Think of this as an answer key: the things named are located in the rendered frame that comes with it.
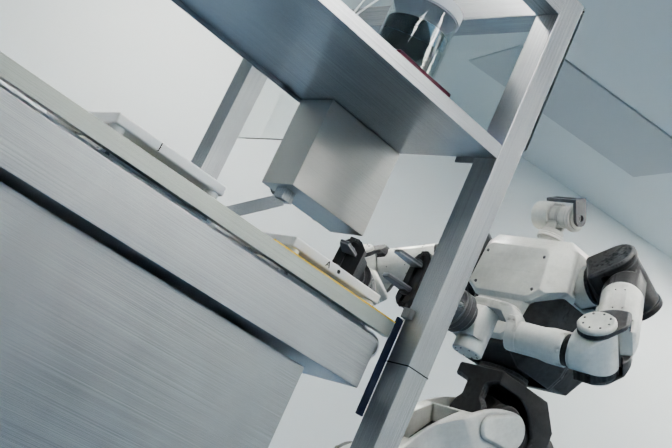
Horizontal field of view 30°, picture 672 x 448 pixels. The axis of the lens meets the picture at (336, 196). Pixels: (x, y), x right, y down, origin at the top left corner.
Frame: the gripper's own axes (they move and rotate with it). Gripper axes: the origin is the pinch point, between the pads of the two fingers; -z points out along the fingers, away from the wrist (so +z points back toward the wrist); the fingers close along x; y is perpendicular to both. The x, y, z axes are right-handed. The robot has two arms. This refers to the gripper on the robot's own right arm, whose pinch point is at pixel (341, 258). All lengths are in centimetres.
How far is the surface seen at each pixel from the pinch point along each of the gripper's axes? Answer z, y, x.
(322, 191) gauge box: -14.1, 5.2, -7.5
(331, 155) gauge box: -15.9, 6.3, -14.8
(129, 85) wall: 255, 224, -115
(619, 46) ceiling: 240, 12, -204
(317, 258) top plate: -31.1, -6.6, 10.6
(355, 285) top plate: -21.8, -12.3, 10.1
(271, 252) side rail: -42.1, -2.5, 15.7
